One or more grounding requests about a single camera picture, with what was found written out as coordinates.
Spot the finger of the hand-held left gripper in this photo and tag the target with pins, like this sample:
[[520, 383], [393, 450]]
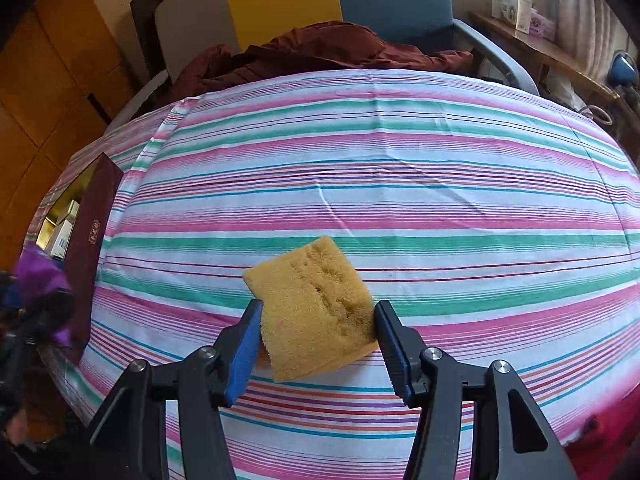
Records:
[[52, 310]]

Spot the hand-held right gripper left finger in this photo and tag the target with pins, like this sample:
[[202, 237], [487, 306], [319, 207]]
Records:
[[240, 355]]

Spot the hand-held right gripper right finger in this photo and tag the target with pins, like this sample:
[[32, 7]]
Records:
[[400, 360]]

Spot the purple cloth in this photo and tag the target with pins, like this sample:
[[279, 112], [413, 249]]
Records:
[[40, 275]]

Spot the gold tin box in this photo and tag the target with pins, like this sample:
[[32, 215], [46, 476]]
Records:
[[92, 240]]

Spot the yellow sponge piece with holes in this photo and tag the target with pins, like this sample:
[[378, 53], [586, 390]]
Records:
[[315, 305]]

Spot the white carton with blue print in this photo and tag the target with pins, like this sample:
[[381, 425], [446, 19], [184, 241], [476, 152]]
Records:
[[61, 241]]

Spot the striped tablecloth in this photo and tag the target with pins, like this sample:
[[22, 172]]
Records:
[[380, 200]]

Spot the wooden wardrobe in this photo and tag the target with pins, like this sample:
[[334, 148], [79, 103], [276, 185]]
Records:
[[45, 90]]

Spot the red cloth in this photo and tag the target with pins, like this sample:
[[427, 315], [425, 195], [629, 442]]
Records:
[[610, 445]]

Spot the black rolled mat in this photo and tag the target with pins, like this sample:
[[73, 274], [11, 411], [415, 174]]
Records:
[[147, 25]]

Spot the maroon jacket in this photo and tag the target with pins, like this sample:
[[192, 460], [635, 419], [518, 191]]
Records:
[[310, 55]]

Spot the wooden side desk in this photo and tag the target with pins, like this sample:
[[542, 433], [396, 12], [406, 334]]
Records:
[[560, 60]]

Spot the grey yellow blue chair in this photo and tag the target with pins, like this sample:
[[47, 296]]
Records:
[[390, 0]]

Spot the pink box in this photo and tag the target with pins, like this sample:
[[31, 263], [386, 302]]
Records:
[[542, 27]]

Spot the blue rounded object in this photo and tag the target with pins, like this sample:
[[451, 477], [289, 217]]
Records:
[[622, 67]]

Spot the white carton with blue label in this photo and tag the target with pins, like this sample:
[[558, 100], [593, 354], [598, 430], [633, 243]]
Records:
[[505, 2]]

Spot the pink patterned curtain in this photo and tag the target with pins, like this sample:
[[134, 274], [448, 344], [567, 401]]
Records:
[[585, 10]]

